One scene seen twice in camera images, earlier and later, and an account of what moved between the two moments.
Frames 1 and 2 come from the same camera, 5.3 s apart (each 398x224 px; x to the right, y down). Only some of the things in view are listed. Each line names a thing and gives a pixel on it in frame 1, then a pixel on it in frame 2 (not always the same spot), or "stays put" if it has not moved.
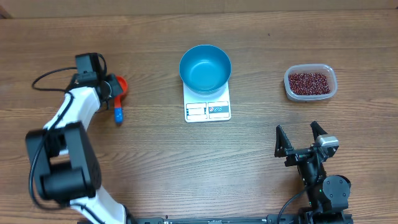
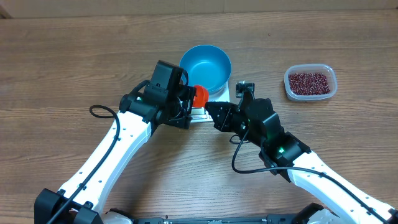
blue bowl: [205, 70] stays put
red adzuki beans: [309, 84] stays put
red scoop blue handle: [119, 100] to [202, 98]
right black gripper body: [296, 156] to [232, 119]
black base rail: [232, 220] stays put
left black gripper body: [112, 84] to [179, 104]
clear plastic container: [310, 81] stays put
